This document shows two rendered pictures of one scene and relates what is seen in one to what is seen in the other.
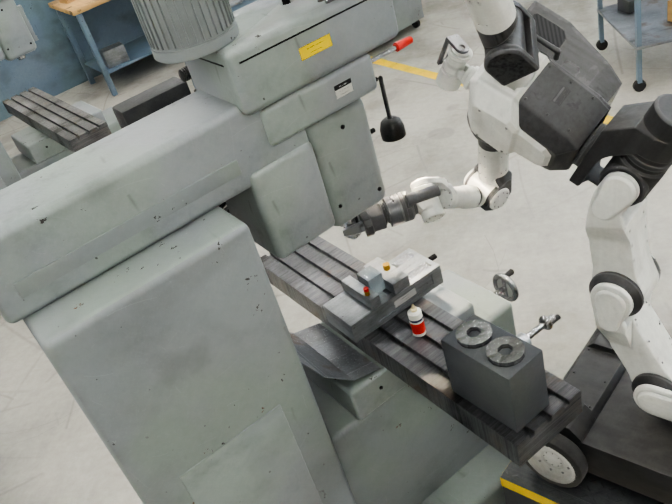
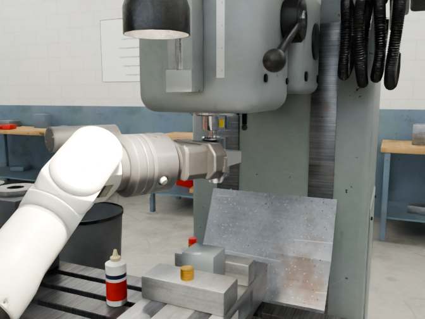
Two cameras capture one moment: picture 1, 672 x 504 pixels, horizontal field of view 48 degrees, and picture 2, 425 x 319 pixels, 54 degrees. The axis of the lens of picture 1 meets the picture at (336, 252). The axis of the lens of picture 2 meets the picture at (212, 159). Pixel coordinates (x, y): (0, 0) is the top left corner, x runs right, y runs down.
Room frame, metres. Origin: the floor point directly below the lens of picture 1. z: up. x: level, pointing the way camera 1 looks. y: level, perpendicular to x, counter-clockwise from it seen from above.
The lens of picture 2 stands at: (2.33, -0.51, 1.33)
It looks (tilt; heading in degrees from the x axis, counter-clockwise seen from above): 9 degrees down; 140
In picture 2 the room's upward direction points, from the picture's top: straight up
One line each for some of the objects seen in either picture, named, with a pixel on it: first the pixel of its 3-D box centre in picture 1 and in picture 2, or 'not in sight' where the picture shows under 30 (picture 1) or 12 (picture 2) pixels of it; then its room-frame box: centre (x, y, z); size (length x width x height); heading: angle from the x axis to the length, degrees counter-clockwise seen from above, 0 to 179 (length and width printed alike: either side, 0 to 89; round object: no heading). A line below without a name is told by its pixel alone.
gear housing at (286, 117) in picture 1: (296, 90); not in sight; (1.79, -0.03, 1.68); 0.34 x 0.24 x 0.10; 117
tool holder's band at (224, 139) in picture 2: not in sight; (215, 138); (1.81, -0.06, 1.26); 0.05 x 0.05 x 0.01
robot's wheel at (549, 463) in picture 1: (553, 457); not in sight; (1.40, -0.43, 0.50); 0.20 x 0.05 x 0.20; 41
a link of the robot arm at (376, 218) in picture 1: (381, 215); (171, 162); (1.81, -0.16, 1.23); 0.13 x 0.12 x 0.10; 2
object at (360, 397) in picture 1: (383, 337); not in sight; (1.81, -0.06, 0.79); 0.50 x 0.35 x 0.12; 117
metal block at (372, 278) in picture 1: (371, 280); (203, 266); (1.79, -0.07, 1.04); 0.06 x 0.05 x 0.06; 26
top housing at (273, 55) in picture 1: (290, 36); not in sight; (1.80, -0.05, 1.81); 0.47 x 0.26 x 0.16; 117
